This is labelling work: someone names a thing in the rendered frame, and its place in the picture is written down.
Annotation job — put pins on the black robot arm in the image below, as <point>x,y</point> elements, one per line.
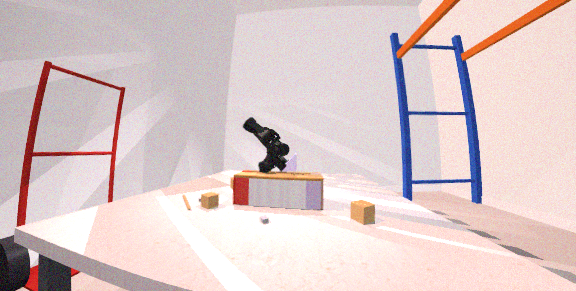
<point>265,135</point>

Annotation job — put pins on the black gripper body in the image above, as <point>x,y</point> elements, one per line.
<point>269,159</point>

